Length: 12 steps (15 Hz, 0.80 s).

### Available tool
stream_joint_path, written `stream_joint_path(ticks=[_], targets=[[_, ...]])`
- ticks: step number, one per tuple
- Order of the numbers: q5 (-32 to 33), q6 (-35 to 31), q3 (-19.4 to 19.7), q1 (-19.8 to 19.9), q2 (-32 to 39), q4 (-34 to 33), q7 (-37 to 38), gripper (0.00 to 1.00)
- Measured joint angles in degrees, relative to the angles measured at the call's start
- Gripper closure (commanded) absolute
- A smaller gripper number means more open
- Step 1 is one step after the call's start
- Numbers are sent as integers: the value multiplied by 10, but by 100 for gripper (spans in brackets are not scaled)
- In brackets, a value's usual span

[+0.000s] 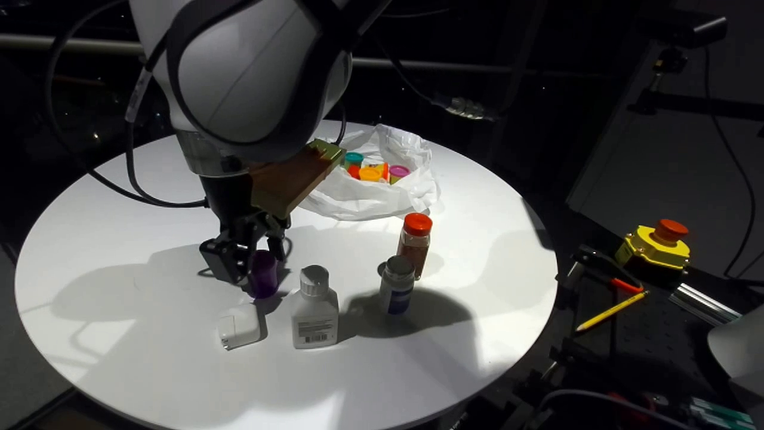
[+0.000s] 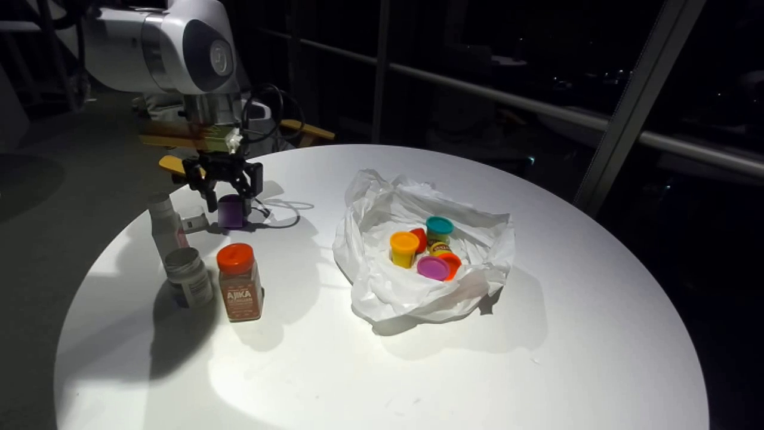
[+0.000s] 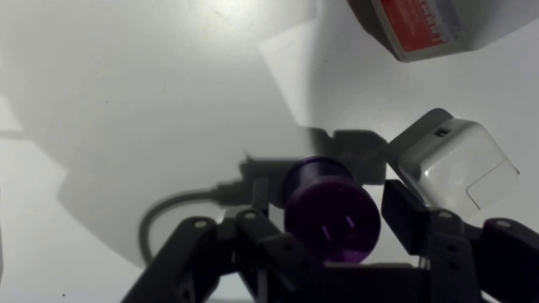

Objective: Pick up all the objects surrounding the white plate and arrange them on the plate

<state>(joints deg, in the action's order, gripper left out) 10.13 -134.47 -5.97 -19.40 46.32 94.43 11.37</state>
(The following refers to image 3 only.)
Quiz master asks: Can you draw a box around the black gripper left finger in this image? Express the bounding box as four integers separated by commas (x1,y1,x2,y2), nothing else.
119,175,327,303

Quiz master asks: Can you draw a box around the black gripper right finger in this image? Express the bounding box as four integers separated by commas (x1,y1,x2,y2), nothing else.
380,179,539,303

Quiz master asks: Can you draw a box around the purple plastic container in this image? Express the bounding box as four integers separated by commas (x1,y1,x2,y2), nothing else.
281,157,384,266

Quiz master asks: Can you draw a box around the white power adapter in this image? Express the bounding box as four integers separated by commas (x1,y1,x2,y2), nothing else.
396,116,520,214

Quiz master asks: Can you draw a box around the square white bottle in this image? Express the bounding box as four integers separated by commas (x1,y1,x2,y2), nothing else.
345,0,539,64

